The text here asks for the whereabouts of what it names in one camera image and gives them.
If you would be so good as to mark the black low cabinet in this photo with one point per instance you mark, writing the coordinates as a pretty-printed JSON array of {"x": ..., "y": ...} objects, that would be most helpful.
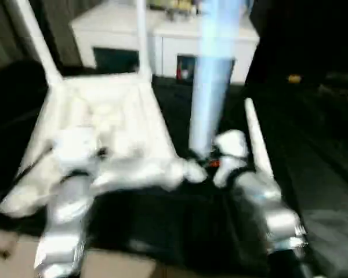
[{"x": 301, "y": 37}]

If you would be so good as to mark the white plastic table top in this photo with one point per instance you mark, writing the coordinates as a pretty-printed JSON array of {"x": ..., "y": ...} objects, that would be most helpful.
[{"x": 104, "y": 110}]

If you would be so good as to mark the black plastic mat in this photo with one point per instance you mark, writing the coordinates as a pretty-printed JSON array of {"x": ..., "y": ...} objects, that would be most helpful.
[{"x": 307, "y": 144}]

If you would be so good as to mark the red and white container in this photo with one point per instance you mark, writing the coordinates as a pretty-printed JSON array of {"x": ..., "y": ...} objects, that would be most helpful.
[{"x": 182, "y": 71}]

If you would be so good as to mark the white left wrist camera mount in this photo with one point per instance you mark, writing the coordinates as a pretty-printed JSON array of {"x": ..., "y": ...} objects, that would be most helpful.
[{"x": 78, "y": 147}]

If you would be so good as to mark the white plastic table leg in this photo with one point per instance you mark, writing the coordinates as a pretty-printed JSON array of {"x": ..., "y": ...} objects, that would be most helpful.
[
  {"x": 258, "y": 136},
  {"x": 32, "y": 37},
  {"x": 211, "y": 87},
  {"x": 143, "y": 37}
]

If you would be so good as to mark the dark grey curtain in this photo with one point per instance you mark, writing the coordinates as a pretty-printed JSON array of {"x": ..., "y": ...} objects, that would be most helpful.
[{"x": 5, "y": 29}]

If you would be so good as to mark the small yellow label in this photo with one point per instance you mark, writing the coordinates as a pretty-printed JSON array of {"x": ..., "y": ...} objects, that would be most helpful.
[{"x": 295, "y": 78}]

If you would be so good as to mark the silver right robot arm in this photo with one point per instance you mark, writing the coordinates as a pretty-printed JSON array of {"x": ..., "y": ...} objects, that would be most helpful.
[{"x": 275, "y": 208}]

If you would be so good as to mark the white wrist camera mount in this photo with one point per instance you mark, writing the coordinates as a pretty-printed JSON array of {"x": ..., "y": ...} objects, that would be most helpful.
[
  {"x": 232, "y": 144},
  {"x": 78, "y": 147}
]

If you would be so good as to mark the white sideboard cabinet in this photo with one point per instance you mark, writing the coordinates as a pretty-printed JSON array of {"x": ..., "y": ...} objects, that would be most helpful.
[{"x": 110, "y": 32}]

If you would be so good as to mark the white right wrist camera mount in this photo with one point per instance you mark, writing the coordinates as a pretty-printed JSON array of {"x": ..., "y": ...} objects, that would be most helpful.
[{"x": 232, "y": 144}]

